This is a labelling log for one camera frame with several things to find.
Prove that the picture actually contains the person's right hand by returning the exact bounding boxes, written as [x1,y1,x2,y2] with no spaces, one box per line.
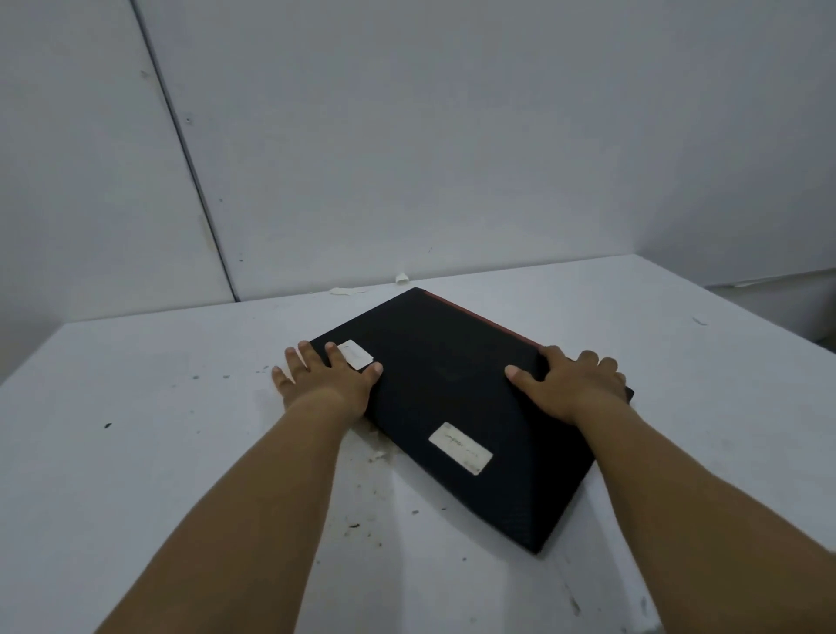
[504,345,631,426]

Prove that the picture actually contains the person's left hand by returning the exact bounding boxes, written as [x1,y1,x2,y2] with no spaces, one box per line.
[271,340,385,425]

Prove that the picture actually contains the black laptop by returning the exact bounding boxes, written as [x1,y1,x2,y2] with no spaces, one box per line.
[308,287,636,555]

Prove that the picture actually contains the person's right forearm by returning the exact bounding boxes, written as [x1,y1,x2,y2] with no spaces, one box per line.
[573,397,836,634]

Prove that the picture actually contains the person's left forearm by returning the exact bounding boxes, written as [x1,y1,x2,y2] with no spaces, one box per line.
[96,400,359,634]

